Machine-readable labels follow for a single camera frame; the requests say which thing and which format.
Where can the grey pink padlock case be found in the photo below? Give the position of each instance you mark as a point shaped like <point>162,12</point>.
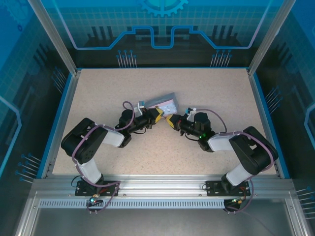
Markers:
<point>162,99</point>

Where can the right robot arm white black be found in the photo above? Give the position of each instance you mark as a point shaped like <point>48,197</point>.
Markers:
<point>251,147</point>

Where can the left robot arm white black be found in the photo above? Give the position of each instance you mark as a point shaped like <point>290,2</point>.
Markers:
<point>83,137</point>

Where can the small LED connector board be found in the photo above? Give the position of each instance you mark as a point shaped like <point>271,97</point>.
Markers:
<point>94,200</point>
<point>237,201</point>

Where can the grey metal shelf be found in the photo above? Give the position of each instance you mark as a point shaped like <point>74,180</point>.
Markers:
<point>157,223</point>

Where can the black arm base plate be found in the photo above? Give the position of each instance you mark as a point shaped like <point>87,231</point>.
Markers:
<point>81,190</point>
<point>211,188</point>

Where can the aluminium front frame rail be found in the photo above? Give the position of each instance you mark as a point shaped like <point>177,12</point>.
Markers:
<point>160,186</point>

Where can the aluminium side frame rail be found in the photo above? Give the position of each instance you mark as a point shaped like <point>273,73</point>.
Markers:
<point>253,86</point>
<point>60,123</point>

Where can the aluminium corner post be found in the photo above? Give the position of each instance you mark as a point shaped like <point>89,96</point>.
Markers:
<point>56,41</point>
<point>268,37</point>

